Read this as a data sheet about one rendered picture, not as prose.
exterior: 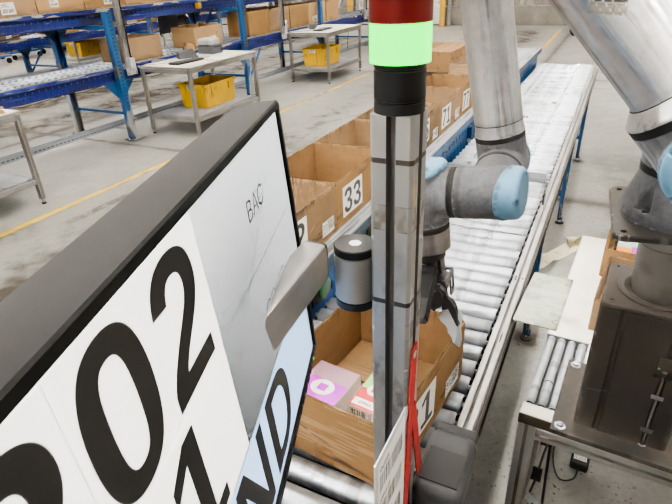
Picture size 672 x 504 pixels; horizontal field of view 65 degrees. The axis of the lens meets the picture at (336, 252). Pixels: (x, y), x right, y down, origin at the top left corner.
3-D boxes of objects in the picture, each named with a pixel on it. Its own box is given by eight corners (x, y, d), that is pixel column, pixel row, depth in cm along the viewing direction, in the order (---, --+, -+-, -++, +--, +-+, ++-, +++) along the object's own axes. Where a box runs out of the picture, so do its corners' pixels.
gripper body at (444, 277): (456, 292, 108) (453, 239, 103) (444, 315, 101) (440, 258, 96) (420, 288, 111) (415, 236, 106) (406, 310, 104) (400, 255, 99)
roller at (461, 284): (507, 307, 166) (509, 294, 164) (356, 275, 187) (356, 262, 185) (510, 299, 170) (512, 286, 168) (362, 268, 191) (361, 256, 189)
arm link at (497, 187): (531, 152, 91) (458, 153, 96) (522, 177, 82) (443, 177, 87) (530, 202, 95) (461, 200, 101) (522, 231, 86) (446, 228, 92)
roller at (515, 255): (521, 269, 187) (523, 256, 184) (383, 243, 208) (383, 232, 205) (523, 262, 190) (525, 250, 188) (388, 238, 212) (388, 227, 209)
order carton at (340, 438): (388, 494, 103) (389, 431, 95) (271, 435, 118) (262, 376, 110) (462, 375, 132) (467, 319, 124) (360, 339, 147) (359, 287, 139)
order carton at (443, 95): (439, 137, 270) (440, 103, 262) (385, 132, 282) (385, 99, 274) (459, 118, 301) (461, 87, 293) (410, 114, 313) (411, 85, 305)
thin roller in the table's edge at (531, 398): (534, 402, 123) (556, 336, 144) (525, 399, 124) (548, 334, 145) (533, 408, 124) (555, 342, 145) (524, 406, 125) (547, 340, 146)
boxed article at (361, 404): (400, 391, 128) (400, 379, 126) (374, 426, 118) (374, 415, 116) (374, 381, 131) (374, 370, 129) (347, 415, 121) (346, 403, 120)
